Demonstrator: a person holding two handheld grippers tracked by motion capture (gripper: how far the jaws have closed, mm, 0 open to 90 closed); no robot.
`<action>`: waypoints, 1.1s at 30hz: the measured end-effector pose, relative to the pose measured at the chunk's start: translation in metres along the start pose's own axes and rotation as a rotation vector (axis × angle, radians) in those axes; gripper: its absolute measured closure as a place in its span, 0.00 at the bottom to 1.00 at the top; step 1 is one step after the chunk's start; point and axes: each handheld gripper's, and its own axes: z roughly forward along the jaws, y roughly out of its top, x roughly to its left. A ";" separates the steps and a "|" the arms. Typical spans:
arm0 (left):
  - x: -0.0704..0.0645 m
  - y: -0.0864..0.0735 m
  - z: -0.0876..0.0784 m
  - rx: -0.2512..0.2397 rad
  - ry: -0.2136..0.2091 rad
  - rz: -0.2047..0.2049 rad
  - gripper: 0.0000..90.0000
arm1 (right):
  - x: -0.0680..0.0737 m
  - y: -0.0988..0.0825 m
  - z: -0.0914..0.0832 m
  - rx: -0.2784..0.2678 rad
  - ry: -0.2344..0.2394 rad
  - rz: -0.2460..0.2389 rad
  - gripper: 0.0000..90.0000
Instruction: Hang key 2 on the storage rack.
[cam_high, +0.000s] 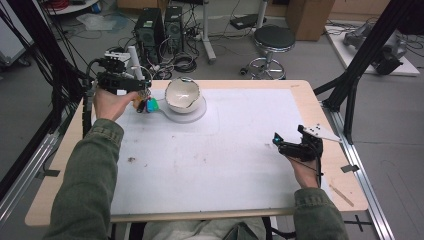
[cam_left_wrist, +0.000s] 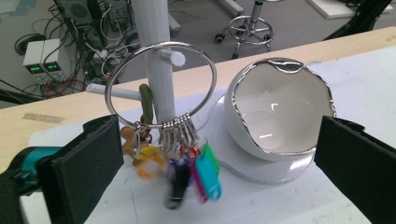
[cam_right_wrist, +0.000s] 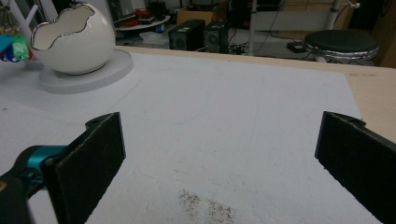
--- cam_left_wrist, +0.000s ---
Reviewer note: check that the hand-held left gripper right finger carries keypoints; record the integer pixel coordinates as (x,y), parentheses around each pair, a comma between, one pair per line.
(358,171)

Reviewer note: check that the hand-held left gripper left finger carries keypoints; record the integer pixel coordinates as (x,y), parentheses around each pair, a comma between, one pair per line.
(84,174)

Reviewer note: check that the brown tape strip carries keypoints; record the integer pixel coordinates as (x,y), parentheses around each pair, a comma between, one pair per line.
(43,118)

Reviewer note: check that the white table mat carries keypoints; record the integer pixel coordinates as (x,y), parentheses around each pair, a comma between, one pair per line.
(280,202)

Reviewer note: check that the white bowl with silver rim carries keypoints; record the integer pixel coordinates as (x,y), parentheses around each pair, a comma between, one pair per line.
(280,124)

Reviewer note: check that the grey bench power supply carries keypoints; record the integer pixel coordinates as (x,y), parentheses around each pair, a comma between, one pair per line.
(54,57)
(32,59)

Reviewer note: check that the large black computer tower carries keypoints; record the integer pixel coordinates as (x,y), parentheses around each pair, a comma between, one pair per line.
(81,15)

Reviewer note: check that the small black computer tower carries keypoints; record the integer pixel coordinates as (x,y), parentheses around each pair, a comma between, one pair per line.
(121,14)

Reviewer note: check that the white platform board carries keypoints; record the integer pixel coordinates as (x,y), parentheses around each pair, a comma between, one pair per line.
(330,7)

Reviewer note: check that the black round stool chrome base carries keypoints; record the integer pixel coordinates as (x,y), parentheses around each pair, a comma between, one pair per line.
(250,29)

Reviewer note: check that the white table leg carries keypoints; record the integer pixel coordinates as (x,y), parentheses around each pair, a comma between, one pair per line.
(230,6)

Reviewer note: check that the black metal frame stand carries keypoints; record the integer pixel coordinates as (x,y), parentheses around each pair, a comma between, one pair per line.
(358,18)

